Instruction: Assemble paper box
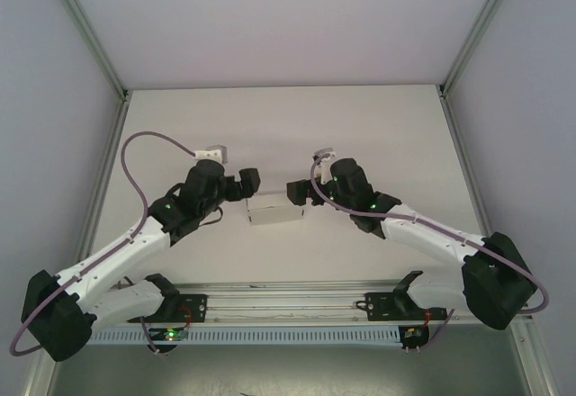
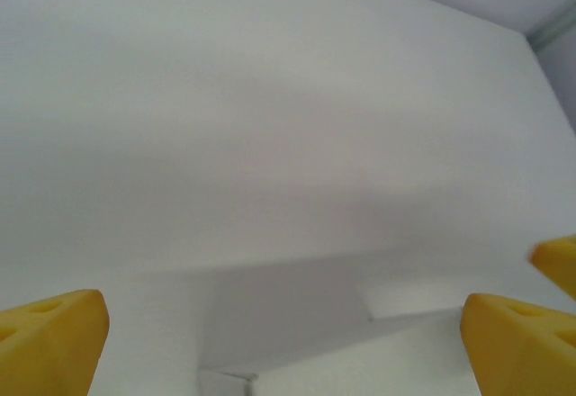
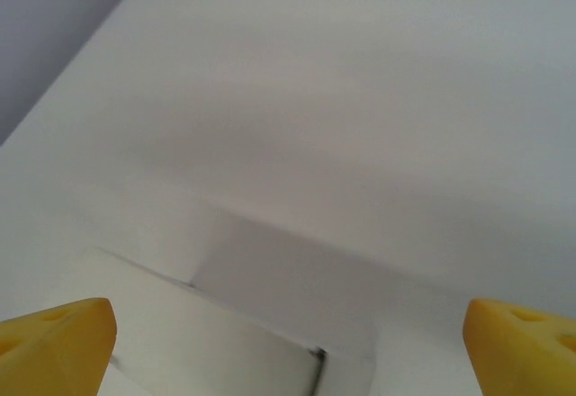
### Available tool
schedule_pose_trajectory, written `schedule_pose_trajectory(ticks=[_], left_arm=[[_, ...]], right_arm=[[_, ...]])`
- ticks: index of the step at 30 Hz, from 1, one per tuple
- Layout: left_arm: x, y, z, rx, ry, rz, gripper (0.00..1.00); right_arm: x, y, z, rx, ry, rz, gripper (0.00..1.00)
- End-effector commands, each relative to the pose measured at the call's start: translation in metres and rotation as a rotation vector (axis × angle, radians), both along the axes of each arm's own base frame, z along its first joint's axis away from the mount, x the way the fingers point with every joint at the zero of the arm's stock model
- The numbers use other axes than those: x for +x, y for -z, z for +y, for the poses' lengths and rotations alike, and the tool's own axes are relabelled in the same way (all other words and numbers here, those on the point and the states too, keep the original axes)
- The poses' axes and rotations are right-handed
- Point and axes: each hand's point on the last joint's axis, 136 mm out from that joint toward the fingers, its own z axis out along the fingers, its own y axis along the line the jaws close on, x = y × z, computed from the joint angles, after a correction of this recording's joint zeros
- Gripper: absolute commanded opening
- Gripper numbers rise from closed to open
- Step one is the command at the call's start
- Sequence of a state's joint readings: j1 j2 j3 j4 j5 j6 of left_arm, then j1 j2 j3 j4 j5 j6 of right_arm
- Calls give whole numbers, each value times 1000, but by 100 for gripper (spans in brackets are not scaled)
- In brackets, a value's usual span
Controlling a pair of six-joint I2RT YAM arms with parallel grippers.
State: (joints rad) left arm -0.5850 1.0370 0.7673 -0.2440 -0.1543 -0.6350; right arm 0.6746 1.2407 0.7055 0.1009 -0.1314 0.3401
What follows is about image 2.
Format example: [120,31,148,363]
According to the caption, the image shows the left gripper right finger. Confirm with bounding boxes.
[462,292,576,396]

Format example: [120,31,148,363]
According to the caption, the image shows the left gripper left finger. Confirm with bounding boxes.
[0,289,111,396]

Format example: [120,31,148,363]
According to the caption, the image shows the white paper box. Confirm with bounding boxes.
[130,242,576,396]

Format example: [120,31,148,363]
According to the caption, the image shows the aluminium frame post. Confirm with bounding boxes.
[524,0,576,51]

